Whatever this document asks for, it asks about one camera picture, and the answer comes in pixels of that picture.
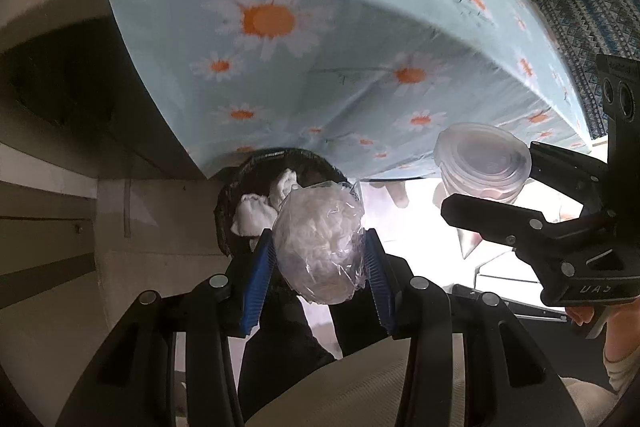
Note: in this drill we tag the black trash bin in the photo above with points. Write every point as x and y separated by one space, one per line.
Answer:
229 207

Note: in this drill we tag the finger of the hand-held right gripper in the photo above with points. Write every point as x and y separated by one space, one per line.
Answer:
490 217
565 167

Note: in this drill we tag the person's right forearm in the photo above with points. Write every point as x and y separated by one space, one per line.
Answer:
622 372

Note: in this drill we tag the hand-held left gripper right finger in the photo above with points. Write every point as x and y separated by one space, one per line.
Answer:
378 287

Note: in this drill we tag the white table leg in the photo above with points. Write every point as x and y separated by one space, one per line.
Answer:
397 194
438 193

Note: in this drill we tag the person's right hand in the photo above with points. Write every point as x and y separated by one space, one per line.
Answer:
620 329

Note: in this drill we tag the small white tissue wad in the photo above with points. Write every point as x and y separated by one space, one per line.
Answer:
284 187

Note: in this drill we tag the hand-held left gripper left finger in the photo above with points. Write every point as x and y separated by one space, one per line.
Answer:
257 287

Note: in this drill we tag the clear plastic bag of tissue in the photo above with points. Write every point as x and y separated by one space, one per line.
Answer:
315 237

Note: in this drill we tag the person's dark trousered leg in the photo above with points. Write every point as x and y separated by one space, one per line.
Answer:
280 352

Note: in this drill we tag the large white tissue wad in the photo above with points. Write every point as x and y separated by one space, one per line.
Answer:
254 214

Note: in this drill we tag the clear plastic cup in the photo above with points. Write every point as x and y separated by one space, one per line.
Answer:
482 157

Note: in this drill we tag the blue patterned blanket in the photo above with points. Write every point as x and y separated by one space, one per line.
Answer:
590 17

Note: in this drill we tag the daisy print blue tablecloth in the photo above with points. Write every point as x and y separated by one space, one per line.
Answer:
350 7

